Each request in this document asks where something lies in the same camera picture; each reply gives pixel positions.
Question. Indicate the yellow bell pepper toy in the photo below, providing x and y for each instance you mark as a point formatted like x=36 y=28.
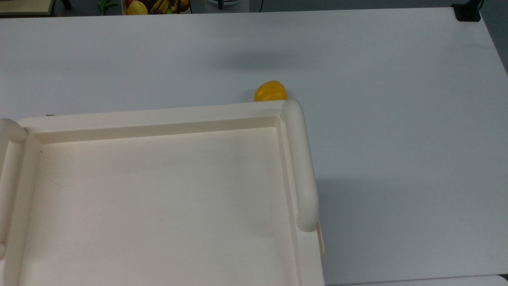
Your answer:
x=270 y=92

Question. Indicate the basket of toy fruit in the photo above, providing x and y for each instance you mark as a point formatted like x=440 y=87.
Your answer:
x=183 y=8

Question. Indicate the toy banana bunch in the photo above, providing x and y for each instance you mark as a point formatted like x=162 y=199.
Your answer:
x=159 y=5

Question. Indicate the yellow pepper in basket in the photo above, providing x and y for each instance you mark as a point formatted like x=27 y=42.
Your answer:
x=137 y=8

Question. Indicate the green toy item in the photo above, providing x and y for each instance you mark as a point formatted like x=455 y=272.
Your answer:
x=106 y=5

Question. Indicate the black table clamp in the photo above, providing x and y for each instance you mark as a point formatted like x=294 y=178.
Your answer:
x=466 y=12

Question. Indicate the wooden side table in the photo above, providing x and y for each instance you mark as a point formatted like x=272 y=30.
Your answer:
x=24 y=5

